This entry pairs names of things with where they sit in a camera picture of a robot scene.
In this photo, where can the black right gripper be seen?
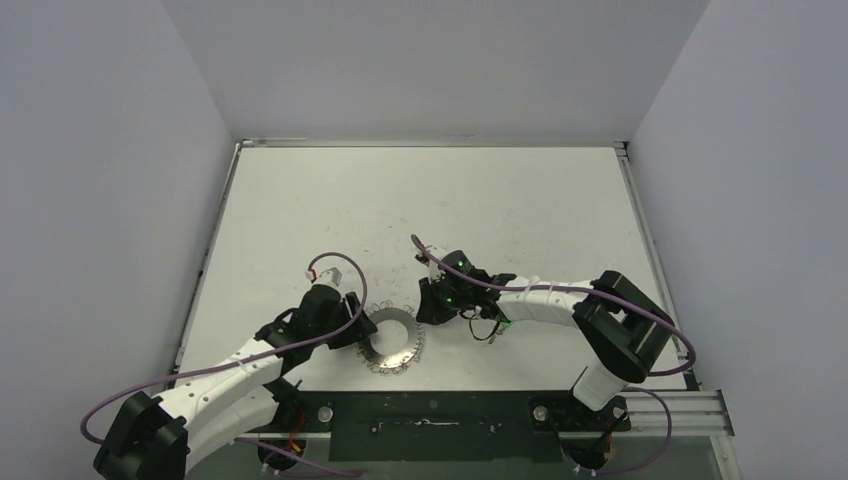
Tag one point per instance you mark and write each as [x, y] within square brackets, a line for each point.
[430, 301]

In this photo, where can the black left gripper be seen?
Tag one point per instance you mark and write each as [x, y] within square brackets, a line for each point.
[360, 330]

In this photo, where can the key with green tag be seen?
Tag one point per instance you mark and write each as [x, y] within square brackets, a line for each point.
[498, 331]

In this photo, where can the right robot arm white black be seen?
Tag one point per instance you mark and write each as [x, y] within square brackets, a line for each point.
[625, 329]

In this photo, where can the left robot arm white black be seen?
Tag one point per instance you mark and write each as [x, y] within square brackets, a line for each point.
[164, 436]

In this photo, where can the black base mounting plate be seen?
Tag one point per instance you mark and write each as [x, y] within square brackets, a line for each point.
[448, 425]

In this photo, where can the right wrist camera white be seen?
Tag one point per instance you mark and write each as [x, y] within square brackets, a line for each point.
[435, 272]

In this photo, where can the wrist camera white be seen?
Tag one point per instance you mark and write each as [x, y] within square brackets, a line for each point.
[330, 277]
[435, 272]

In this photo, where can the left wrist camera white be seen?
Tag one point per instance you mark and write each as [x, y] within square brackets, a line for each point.
[330, 277]

